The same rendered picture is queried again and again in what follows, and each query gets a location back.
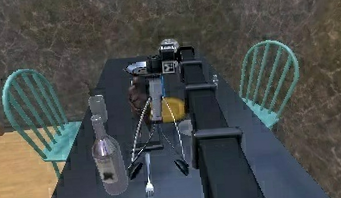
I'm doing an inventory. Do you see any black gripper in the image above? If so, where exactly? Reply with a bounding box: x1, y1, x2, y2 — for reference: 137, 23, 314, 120
119, 52, 191, 181

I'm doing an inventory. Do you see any yellow round bowl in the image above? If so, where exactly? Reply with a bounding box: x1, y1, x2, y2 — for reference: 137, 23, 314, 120
148, 95, 188, 125

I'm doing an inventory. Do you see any brown statue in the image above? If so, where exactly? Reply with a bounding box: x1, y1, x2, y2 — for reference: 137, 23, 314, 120
126, 74, 154, 125

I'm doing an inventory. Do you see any dark blue table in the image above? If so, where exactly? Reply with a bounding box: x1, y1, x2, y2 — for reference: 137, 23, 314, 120
31, 43, 332, 198

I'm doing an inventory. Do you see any silver fork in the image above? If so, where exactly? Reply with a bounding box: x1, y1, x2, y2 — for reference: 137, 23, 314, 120
142, 151, 156, 198

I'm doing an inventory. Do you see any clear glass wine bottle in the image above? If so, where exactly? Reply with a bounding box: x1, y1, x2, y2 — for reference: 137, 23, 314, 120
88, 112, 131, 197

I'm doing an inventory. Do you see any clear drinking glass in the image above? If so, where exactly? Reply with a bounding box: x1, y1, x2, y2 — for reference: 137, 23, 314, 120
87, 93, 110, 125

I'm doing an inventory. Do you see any teal spindle-back chair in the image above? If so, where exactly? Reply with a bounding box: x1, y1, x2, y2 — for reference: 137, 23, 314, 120
0, 64, 87, 184
235, 37, 305, 132

